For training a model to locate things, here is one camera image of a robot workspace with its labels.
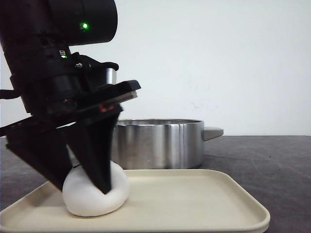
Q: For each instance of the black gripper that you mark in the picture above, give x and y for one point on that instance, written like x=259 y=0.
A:
x=58 y=90

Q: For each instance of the panda bun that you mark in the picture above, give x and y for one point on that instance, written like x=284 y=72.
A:
x=83 y=198

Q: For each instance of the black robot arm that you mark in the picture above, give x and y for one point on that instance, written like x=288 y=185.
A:
x=53 y=26

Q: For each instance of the stainless steel pot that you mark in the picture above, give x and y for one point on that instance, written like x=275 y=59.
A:
x=161 y=143

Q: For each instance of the beige plastic tray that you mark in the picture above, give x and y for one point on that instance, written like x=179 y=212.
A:
x=160 y=201

